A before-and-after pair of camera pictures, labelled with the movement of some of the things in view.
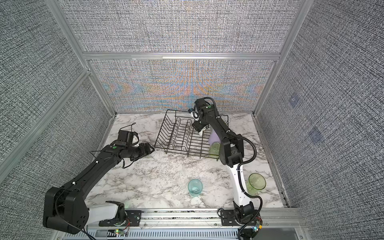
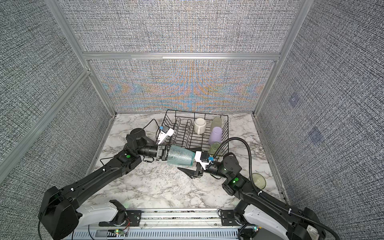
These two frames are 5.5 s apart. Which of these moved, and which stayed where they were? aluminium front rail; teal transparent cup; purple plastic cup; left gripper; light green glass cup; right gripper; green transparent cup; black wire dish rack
Moved: left gripper; teal transparent cup; right gripper
Stayed: black wire dish rack; light green glass cup; purple plastic cup; aluminium front rail; green transparent cup
